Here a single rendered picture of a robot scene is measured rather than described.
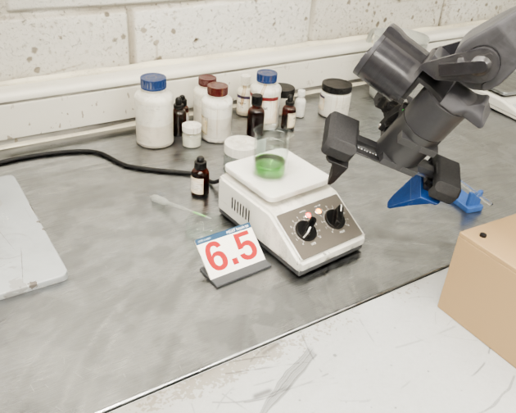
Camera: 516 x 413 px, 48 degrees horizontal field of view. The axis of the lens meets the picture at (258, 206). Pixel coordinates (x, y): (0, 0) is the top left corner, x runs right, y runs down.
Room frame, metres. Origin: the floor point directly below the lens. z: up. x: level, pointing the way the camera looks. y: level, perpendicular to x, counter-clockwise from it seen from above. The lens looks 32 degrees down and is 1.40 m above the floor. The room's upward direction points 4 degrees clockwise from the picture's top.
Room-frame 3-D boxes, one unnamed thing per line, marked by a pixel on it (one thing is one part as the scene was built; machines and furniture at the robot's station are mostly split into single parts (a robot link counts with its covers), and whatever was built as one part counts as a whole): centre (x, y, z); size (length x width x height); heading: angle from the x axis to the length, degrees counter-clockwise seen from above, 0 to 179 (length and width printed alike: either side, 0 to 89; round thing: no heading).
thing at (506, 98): (1.40, -0.60, 0.92); 0.26 x 0.19 x 0.05; 29
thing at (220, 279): (0.64, 0.03, 0.92); 0.09 x 0.06 x 0.04; 128
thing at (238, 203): (0.75, -0.04, 0.94); 0.22 x 0.13 x 0.08; 40
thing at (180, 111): (1.05, 0.17, 0.94); 0.03 x 0.03 x 0.08
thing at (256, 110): (1.08, 0.02, 0.94); 0.03 x 0.03 x 0.08
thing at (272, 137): (0.75, -0.02, 1.02); 0.06 x 0.05 x 0.08; 66
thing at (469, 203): (0.88, -0.34, 0.92); 0.10 x 0.03 x 0.04; 25
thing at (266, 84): (1.13, 0.00, 0.96); 0.06 x 0.06 x 0.11
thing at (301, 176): (0.77, -0.03, 0.98); 0.12 x 0.12 x 0.01; 40
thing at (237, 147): (0.87, 0.03, 0.94); 0.06 x 0.06 x 0.08
